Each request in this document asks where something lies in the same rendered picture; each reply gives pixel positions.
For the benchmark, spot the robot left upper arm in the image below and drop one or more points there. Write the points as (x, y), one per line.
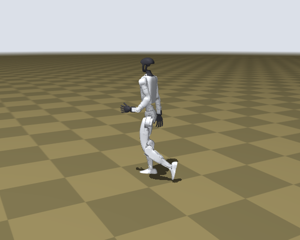
(144, 86)

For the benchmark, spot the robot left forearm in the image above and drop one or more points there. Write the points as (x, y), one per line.
(142, 105)

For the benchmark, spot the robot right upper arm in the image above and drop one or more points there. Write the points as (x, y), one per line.
(157, 89)

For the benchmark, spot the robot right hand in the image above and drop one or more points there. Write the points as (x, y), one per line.
(159, 119)

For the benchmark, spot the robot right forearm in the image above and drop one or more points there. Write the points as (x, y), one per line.
(158, 105)

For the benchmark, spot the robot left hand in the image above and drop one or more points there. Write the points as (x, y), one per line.
(126, 109)

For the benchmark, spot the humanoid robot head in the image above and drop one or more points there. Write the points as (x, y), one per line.
(147, 62)

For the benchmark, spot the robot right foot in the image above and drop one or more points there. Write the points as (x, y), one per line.
(147, 171)

